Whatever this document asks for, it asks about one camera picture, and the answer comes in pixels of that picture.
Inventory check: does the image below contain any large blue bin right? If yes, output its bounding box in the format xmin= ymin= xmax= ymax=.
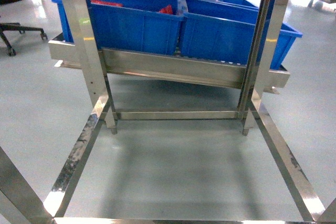
xmin=180 ymin=0 xmax=303 ymax=70

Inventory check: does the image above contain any large blue bin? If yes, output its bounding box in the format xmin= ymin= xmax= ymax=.
xmin=52 ymin=0 xmax=184 ymax=56
xmin=180 ymin=0 xmax=303 ymax=70

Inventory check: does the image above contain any large blue bin left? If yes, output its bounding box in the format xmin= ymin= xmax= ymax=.
xmin=52 ymin=0 xmax=184 ymax=56

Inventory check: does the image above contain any stainless steel roller rack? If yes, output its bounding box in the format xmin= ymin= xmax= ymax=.
xmin=1 ymin=0 xmax=335 ymax=223

